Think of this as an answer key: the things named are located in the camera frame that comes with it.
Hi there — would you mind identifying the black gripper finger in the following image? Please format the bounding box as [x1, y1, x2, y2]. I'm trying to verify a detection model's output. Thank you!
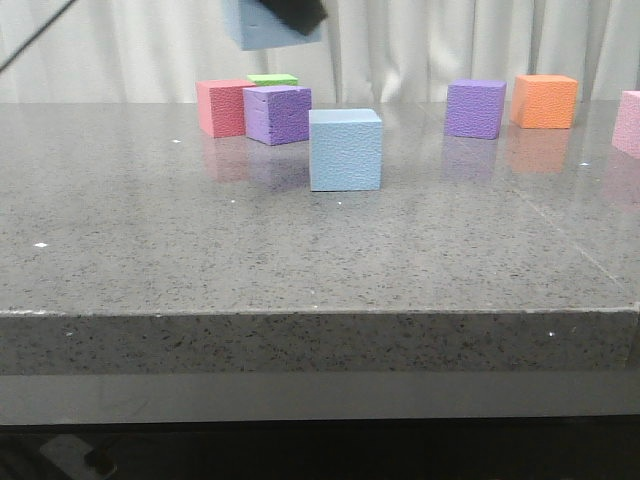
[259, 0, 328, 36]

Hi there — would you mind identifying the light blue foam cube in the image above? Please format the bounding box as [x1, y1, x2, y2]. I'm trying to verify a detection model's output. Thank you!
[222, 0, 321, 51]
[309, 108, 383, 192]

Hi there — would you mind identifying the green foam cube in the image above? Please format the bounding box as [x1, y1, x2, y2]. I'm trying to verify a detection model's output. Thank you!
[247, 74, 299, 86]

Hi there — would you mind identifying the purple foam cube with slits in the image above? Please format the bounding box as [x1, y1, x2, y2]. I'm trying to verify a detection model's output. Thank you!
[243, 85, 312, 146]

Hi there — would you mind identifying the red foam cube far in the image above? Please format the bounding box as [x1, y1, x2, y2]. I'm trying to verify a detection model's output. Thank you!
[195, 79, 255, 138]

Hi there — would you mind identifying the purple foam cube right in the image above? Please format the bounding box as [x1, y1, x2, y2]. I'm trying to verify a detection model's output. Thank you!
[444, 79, 507, 140]

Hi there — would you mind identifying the orange foam cube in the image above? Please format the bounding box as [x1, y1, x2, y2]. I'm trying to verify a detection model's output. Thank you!
[510, 74, 579, 129]

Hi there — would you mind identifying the pink foam cube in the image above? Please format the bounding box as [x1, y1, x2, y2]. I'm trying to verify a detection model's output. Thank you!
[612, 91, 640, 159]

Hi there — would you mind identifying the black cable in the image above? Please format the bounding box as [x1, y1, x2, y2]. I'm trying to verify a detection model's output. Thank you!
[0, 0, 76, 76]

